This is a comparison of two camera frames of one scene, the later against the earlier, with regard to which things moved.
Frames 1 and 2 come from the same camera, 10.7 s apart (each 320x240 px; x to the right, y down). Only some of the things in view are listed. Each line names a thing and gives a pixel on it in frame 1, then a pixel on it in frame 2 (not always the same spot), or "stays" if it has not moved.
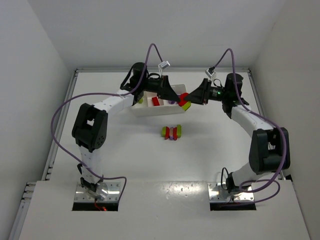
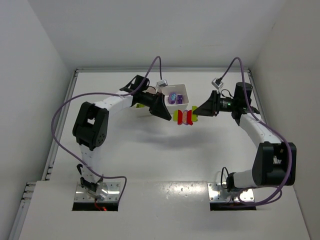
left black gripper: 162,87 → 155,105
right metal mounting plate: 217,194 stays
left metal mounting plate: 106,191 stays
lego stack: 172,133 → 185,117
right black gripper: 205,91 → 215,103
